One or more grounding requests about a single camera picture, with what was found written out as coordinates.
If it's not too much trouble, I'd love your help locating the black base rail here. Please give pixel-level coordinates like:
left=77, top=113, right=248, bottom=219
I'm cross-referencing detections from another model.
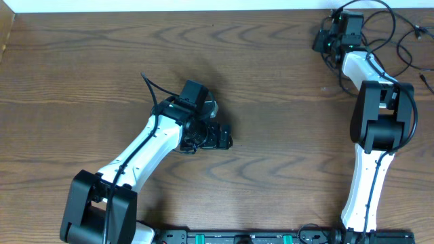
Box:
left=149, top=229, right=415, bottom=244

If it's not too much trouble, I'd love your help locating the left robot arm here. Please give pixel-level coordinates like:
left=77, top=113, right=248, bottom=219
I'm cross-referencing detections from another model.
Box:
left=60, top=80, right=233, bottom=243

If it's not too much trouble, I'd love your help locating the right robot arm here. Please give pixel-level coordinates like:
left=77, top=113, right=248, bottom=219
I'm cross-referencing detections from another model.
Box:
left=313, top=8, right=418, bottom=235

